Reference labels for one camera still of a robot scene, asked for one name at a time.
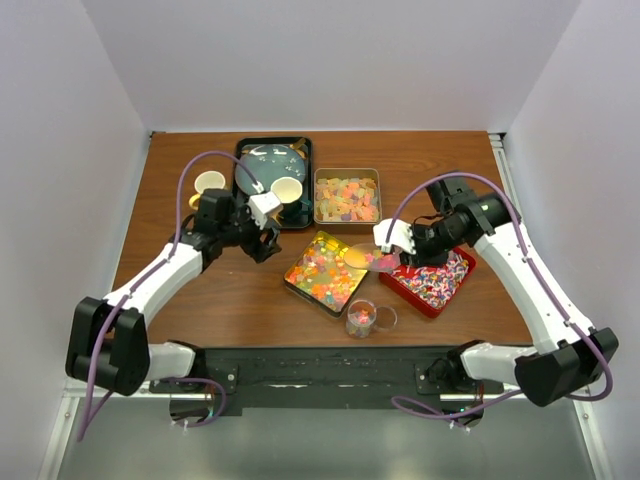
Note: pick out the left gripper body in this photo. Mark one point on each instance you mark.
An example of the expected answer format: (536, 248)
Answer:
(250, 242)

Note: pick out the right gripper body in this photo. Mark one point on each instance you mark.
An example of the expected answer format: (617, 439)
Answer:
(432, 244)

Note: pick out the red tin of lollipops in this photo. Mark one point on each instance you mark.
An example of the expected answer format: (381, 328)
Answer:
(431, 289)

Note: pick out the clear plastic scoop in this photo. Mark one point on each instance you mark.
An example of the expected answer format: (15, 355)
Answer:
(369, 257)

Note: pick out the gold tin of star candies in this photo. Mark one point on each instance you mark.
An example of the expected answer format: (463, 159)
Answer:
(321, 276)

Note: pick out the silver tin of gummies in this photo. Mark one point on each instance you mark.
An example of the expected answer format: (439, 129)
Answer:
(346, 196)

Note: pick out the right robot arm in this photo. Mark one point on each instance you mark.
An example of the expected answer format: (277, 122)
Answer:
(569, 357)

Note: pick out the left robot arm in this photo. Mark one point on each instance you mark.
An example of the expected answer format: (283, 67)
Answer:
(109, 346)

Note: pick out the dark green cup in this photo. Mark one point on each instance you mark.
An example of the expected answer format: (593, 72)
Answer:
(290, 192)

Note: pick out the dark teal plate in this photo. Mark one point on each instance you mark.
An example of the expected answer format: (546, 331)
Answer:
(269, 162)

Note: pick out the yellow mug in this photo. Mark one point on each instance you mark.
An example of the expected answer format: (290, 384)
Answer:
(207, 180)

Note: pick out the clear glass lid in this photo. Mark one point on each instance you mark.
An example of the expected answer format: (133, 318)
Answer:
(386, 319)

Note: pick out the glass goblet jar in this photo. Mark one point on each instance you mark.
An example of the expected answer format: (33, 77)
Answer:
(361, 317)

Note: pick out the black tray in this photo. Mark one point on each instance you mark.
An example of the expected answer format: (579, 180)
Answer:
(303, 145)

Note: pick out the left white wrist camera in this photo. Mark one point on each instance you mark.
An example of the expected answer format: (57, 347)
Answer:
(264, 207)

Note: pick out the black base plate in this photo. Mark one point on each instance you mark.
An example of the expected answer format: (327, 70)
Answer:
(353, 377)

